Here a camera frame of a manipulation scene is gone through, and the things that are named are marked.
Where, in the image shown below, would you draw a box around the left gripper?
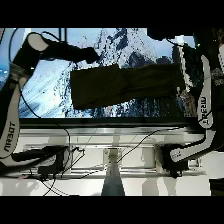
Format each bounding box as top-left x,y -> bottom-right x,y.
75,46 -> 101,65

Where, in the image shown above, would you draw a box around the black pants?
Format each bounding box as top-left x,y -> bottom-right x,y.
69,62 -> 187,111

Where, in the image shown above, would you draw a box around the black cable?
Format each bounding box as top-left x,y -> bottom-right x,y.
116,126 -> 183,164
17,84 -> 73,174

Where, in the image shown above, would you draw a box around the silver frame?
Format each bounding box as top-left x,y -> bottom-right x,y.
0,125 -> 224,197

